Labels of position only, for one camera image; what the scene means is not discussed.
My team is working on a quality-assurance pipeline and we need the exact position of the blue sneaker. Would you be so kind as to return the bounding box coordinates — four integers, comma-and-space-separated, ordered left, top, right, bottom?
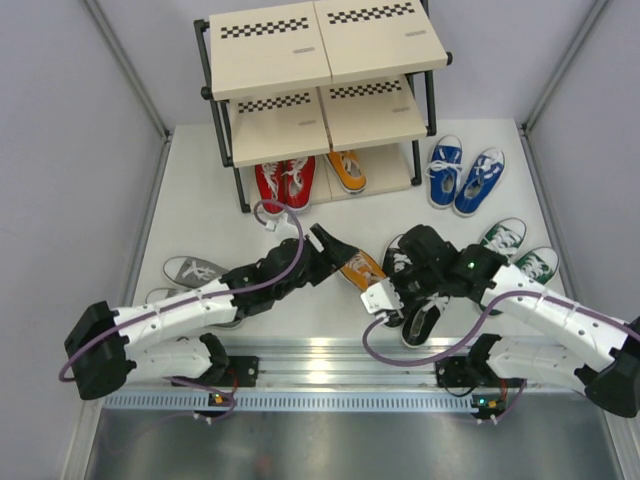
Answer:
425, 135, 463, 209
453, 147, 506, 217

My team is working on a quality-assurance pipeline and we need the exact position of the right green sneaker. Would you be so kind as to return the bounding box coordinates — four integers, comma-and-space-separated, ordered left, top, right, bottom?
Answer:
483, 242, 559, 285

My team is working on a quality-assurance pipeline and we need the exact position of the grey sneaker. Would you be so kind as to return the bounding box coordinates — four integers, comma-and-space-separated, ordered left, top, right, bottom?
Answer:
162, 256, 228, 289
144, 287, 243, 330

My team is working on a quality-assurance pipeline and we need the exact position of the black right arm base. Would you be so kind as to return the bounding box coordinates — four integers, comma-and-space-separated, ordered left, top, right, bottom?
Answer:
436, 334, 523, 389

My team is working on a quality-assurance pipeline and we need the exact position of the black sneaker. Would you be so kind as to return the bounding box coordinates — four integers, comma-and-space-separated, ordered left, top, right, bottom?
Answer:
401, 294, 450, 348
382, 234, 411, 276

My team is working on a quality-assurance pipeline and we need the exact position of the right blue sneaker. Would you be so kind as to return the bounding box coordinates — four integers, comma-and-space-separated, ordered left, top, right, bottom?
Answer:
453, 147, 506, 217

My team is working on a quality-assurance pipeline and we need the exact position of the right black sneaker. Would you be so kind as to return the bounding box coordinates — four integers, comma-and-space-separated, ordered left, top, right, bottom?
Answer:
401, 294, 450, 348

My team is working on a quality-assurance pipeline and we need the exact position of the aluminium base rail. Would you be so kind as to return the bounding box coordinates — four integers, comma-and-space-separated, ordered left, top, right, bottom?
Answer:
82, 299, 626, 414

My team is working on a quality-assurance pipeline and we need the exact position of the beige black shoe shelf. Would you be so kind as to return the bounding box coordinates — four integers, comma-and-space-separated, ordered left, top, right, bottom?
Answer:
193, 1, 453, 212

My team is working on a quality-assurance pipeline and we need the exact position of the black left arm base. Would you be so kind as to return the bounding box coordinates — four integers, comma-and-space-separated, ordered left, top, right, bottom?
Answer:
179, 356, 260, 389

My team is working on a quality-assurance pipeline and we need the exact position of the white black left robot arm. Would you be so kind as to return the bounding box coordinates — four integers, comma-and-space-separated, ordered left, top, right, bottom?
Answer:
59, 224, 358, 401

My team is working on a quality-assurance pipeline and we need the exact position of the grey aluminium corner post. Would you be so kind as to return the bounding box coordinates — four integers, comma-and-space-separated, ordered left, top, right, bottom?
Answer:
519, 0, 621, 132

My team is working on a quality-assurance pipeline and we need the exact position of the orange sneaker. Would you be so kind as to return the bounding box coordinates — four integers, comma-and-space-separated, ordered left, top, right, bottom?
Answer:
324, 150, 367, 194
340, 250, 386, 292

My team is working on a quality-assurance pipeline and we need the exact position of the left green sneaker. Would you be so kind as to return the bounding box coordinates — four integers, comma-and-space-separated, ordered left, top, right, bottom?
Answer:
479, 217, 527, 259

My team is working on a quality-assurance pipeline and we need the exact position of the left grey corner post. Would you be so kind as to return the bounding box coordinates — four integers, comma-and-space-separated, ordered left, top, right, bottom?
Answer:
82, 0, 174, 141

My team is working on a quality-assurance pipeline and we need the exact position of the red sneaker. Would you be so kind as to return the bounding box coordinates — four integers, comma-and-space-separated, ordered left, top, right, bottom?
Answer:
284, 156, 316, 212
254, 162, 286, 216

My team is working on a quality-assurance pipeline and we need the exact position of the left black sneaker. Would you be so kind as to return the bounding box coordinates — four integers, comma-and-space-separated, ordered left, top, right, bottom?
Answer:
382, 234, 411, 276

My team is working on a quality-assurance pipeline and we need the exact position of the green sneaker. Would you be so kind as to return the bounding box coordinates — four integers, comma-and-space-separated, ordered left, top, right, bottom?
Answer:
483, 242, 559, 285
479, 217, 527, 259

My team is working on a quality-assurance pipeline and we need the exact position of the left blue sneaker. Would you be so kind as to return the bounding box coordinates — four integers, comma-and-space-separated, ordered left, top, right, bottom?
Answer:
425, 135, 463, 209

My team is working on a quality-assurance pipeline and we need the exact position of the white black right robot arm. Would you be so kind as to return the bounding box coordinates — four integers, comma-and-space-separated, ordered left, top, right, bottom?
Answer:
383, 225, 639, 418

